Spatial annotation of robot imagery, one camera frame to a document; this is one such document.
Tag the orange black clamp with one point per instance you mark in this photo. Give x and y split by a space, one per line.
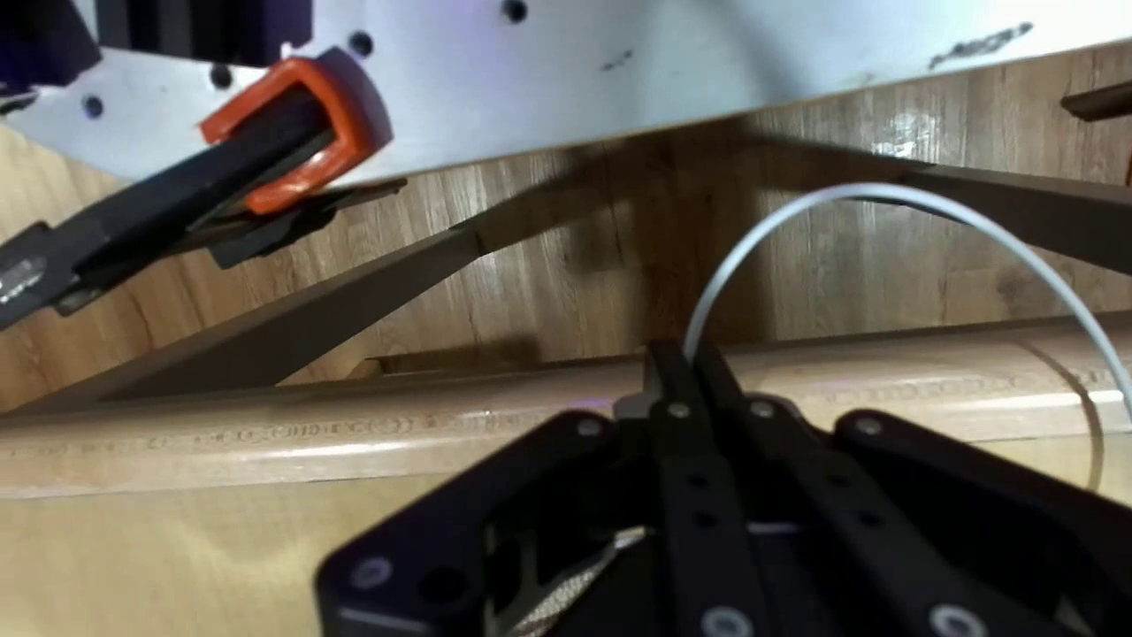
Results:
319 129

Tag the grey perforated base plate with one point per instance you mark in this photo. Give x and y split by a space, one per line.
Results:
614 71

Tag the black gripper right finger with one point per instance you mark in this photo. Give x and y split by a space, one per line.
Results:
923 534

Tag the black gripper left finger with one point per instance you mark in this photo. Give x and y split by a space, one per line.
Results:
567 534

